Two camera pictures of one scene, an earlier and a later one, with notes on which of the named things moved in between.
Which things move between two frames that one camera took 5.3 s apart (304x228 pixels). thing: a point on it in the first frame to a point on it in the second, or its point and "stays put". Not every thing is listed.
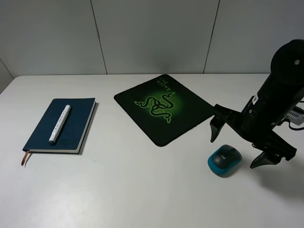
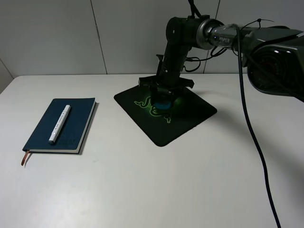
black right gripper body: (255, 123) to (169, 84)
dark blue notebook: (71, 134) stays put
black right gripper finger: (216, 123) to (153, 94)
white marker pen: (59, 125) stays put
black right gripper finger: (265, 158) to (174, 96)
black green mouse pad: (163, 109) stays put
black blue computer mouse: (225, 160) to (162, 104)
